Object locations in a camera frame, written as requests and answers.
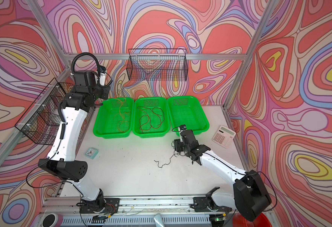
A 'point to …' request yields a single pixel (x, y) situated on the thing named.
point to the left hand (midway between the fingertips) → (103, 84)
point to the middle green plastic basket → (151, 117)
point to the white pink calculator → (224, 136)
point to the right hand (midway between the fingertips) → (180, 143)
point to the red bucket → (239, 220)
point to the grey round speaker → (50, 220)
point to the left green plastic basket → (115, 118)
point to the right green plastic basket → (185, 113)
